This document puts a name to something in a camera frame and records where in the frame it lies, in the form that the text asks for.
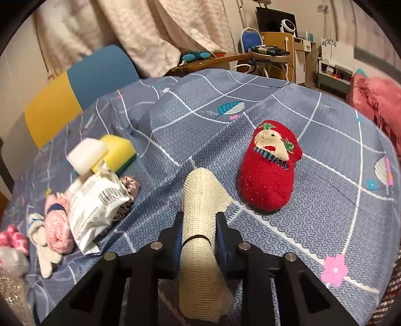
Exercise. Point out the blue folding chair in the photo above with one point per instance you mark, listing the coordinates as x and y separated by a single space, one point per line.
250 40

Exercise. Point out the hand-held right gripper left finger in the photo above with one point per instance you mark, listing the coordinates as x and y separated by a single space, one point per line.
179 250

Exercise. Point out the pink knit sock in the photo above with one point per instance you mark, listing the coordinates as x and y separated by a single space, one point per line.
58 225

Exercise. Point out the patterned hair scrunchie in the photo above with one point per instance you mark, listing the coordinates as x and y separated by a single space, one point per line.
130 186

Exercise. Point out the black monitor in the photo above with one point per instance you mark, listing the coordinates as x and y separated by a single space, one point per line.
269 20

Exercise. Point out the pink blanket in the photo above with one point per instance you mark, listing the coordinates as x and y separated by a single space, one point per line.
379 97

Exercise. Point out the white foam sponge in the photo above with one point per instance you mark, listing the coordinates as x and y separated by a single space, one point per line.
86 153

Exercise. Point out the pink spotted plush toy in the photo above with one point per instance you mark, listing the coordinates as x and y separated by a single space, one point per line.
12 238

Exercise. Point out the white round fan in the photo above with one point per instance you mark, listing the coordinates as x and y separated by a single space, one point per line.
288 26

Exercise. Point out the blue round toy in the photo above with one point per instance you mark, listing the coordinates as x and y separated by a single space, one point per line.
194 55

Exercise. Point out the glittery tissue box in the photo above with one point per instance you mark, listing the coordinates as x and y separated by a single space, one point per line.
12 297

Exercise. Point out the beige gauze bandage roll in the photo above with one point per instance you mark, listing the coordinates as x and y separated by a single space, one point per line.
200 194

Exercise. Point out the blue-grey printed tablecloth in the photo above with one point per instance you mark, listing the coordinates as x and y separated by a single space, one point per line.
194 125

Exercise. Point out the grey yellow blue chair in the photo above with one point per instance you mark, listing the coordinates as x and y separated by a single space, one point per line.
100 75

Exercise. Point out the wooden side table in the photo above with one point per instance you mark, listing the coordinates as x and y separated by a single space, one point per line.
213 61

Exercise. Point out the beige patterned curtain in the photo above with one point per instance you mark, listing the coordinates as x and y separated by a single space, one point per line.
141 31

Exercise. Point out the grey storage shelf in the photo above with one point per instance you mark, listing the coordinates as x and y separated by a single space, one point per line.
332 78

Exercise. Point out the yellow sponge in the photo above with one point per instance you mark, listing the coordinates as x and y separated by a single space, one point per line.
120 150

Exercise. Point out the small round side table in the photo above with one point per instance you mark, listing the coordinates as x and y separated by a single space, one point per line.
275 44

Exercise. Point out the white sock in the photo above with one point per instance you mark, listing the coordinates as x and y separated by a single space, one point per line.
44 250

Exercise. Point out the white plastic bag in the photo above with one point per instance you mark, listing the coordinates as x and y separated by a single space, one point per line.
11 261

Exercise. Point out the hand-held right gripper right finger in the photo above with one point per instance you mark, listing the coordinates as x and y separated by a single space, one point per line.
221 249

